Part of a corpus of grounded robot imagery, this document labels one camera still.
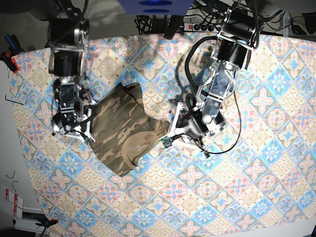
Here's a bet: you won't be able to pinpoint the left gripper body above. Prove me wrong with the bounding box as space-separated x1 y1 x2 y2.
159 102 210 158

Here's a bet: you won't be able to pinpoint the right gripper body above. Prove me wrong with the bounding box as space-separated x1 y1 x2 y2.
51 106 95 144

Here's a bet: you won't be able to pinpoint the camouflage T-shirt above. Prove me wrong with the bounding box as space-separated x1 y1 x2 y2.
90 83 170 177

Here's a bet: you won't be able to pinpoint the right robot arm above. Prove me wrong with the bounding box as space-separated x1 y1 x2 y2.
47 0 96 144

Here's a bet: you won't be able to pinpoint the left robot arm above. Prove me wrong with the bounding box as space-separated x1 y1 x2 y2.
160 0 280 157

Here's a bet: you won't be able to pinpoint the black allen key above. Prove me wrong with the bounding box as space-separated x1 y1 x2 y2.
4 95 25 106

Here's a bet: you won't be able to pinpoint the patterned tile tablecloth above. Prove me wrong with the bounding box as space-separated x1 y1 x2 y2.
8 36 316 237

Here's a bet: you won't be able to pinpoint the red white label card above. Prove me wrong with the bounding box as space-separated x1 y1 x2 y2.
5 189 24 219

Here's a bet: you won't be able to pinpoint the red black clamp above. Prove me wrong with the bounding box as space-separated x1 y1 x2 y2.
0 35 25 74

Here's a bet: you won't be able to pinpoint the black blue clamp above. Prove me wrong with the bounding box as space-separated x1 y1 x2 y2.
35 214 58 237

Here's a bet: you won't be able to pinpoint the white power strip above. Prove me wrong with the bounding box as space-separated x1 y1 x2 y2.
180 23 220 32

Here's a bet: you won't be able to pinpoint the tangled black cables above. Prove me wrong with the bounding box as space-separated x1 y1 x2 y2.
134 14 158 35

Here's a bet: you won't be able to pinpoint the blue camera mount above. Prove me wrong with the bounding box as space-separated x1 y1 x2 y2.
118 0 194 15

